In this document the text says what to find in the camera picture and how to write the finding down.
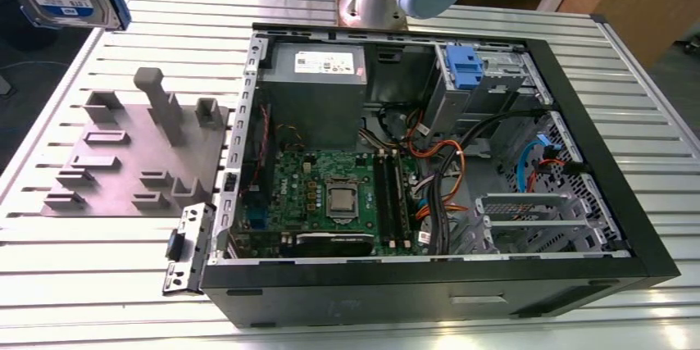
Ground black PC case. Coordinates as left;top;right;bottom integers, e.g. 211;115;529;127
198;20;682;330

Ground black RAM slot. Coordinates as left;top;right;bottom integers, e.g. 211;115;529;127
387;149;411;244
374;149;398;247

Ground metal optical drive cage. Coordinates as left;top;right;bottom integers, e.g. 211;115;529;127
422;42;550;138

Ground red black power wire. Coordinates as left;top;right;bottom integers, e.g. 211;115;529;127
534;157;586;177

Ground blue drive latch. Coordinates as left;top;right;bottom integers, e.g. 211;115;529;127
445;44;485;91

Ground metal disk bay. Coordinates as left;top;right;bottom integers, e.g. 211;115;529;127
473;192;607;255

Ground blue data wire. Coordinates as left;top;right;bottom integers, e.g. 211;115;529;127
513;132;557;195

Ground black cable bundle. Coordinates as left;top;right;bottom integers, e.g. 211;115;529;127
425;107;547;255

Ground metal expansion slot retainer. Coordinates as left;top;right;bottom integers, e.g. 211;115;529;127
161;202;217;297

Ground orange wire bundle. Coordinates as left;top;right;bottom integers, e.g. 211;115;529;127
409;139;466;220

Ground black chair base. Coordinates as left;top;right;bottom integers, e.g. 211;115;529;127
671;28;700;56

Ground grey parts rack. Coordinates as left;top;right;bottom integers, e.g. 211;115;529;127
41;66;230;220

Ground CPU socket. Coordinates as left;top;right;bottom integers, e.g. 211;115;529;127
322;176;362;226

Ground black graphics card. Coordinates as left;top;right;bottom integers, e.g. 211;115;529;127
231;230;377;260

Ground silver CPU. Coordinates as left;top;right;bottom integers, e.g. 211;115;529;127
329;189;357;214

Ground green motherboard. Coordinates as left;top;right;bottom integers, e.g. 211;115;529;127
231;148;433;259

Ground grey power supply unit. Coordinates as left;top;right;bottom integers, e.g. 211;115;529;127
255;42;367;152

